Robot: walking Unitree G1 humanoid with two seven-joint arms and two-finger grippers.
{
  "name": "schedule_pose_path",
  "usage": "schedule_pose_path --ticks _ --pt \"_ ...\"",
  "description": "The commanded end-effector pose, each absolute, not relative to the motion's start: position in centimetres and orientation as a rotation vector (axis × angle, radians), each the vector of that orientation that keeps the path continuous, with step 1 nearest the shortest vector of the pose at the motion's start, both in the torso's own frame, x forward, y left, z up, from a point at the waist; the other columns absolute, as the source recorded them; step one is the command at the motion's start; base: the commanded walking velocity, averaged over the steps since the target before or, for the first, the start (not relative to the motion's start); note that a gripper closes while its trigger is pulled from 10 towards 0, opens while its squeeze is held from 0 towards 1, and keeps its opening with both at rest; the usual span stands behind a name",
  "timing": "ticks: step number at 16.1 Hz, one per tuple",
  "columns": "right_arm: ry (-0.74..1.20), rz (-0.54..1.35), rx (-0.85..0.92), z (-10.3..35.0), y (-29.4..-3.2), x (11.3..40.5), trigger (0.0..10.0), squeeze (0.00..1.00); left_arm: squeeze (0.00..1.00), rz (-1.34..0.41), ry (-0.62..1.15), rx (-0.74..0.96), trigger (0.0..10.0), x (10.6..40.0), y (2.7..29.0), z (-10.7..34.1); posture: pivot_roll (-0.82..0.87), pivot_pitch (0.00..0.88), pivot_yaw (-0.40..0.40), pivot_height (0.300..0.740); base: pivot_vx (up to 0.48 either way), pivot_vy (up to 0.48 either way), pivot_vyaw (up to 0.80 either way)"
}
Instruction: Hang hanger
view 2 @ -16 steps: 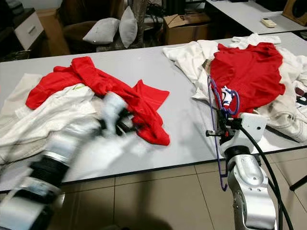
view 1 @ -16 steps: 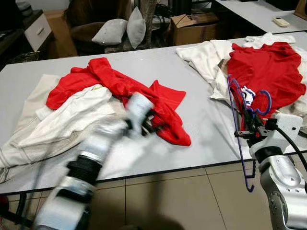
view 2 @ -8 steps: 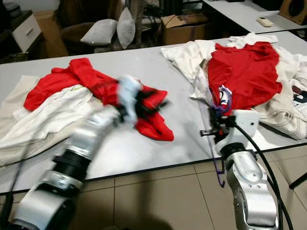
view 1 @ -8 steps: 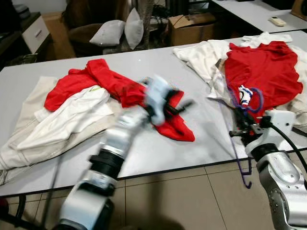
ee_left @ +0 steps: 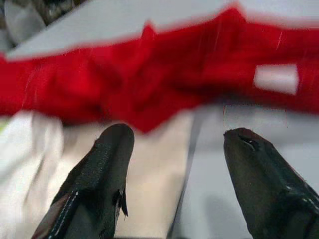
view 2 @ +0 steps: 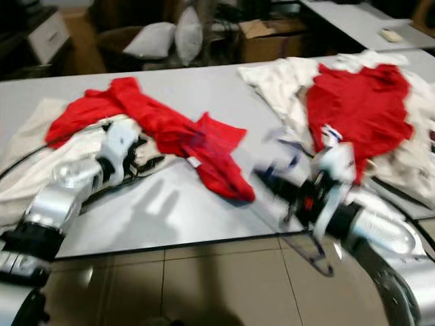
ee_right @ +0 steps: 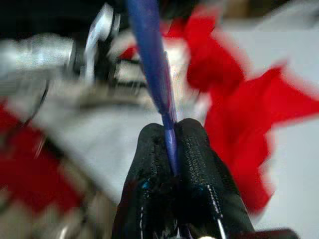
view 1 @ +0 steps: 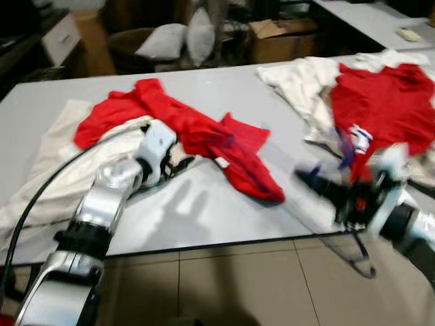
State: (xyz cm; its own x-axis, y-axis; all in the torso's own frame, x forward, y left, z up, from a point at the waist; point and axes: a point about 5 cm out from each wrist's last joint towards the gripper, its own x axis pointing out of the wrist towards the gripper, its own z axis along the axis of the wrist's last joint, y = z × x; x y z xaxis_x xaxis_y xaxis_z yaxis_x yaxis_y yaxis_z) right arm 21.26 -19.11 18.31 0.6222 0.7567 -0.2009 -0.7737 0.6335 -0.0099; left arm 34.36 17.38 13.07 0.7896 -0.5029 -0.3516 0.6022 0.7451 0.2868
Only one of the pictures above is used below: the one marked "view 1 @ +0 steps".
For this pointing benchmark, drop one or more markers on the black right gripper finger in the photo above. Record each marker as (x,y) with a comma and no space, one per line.
(319,185)

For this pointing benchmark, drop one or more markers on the large red shirt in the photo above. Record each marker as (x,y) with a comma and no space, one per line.
(190,129)

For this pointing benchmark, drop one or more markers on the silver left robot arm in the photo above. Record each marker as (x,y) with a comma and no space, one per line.
(102,204)

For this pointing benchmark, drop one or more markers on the cream shirt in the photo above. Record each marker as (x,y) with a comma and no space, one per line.
(299,81)

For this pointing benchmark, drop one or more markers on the red polo striped collar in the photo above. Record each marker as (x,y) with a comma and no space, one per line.
(387,102)

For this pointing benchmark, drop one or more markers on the grey cushion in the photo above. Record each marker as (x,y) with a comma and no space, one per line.
(201,37)
(160,42)

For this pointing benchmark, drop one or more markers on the open cardboard box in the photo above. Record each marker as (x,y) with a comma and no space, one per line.
(282,47)

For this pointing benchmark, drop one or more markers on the white drawer unit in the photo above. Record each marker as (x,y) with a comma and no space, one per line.
(61,37)

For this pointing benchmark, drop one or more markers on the white remote control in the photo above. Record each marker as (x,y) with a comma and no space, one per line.
(410,35)

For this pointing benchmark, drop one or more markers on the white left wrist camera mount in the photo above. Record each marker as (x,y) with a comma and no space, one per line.
(158,139)

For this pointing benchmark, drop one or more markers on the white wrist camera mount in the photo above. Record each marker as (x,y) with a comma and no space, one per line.
(158,139)
(391,166)

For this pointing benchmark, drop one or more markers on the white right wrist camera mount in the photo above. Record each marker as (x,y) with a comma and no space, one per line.
(391,166)

